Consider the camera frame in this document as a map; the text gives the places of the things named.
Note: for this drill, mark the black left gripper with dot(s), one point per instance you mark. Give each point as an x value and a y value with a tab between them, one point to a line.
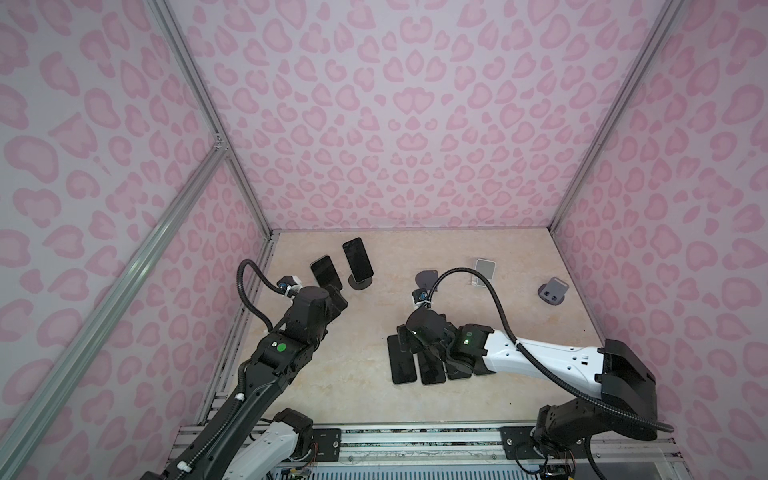
337	296

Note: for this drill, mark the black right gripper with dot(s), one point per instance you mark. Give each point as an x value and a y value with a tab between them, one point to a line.
412	344

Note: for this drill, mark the green-edged smartphone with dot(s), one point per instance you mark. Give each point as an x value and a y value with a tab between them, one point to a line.
480	369
325	273

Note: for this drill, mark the pink-edged smartphone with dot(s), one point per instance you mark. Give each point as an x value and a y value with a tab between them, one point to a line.
431	369

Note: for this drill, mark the blue-edged smartphone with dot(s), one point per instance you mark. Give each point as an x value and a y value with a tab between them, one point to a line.
402	364

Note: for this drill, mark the grey-edged smartphone front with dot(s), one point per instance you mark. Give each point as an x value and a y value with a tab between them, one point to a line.
457	371

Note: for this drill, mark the silver smartphone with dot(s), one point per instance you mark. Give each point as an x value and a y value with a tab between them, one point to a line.
357	257

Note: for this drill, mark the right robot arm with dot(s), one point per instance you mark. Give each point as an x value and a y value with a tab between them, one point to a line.
612	390

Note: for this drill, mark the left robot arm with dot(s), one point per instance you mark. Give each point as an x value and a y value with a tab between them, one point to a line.
272	367

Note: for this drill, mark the dark round stand back left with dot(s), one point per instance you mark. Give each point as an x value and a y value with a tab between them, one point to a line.
359	285

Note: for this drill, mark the dark round phone stand centre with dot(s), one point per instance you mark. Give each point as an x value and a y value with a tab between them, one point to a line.
426	279

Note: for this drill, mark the white folding phone stand right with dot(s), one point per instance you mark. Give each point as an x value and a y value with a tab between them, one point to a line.
486	268

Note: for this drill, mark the grey round stand right side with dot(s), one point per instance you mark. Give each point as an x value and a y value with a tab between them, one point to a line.
554	291

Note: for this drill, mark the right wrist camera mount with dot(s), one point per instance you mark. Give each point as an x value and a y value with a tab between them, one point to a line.
420	298

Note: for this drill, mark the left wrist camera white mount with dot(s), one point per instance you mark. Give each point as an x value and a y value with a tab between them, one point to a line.
289	286

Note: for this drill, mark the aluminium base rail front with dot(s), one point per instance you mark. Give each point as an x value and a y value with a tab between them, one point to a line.
464	450

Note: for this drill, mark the aluminium diagonal frame beam left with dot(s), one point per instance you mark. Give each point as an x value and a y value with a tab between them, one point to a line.
40	412

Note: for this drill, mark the aluminium frame post back left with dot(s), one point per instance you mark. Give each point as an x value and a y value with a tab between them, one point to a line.
180	49

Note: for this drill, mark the aluminium frame post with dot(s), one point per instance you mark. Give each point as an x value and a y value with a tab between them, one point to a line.
180	49
665	23

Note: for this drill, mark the aluminium frame post back right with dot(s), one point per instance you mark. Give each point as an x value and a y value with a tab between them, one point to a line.
665	23

